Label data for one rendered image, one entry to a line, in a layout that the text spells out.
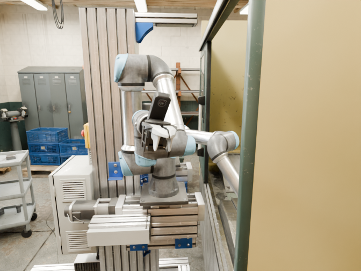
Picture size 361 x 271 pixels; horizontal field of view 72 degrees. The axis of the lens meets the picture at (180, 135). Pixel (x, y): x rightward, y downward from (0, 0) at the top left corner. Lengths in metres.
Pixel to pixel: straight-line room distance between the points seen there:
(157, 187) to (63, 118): 5.03
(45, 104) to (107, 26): 4.98
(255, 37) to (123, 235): 0.91
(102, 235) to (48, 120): 5.21
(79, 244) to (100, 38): 1.08
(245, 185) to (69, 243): 1.08
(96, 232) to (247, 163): 0.71
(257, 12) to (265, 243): 0.69
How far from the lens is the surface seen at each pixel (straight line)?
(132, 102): 1.07
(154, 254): 1.68
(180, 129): 0.91
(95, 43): 1.31
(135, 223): 1.17
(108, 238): 1.18
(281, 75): 0.75
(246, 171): 0.77
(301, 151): 0.81
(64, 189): 1.43
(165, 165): 1.15
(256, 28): 0.74
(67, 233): 1.55
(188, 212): 1.25
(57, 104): 6.05
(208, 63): 2.07
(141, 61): 1.07
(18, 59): 6.97
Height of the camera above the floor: 1.70
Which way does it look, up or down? 13 degrees down
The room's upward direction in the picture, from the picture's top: straight up
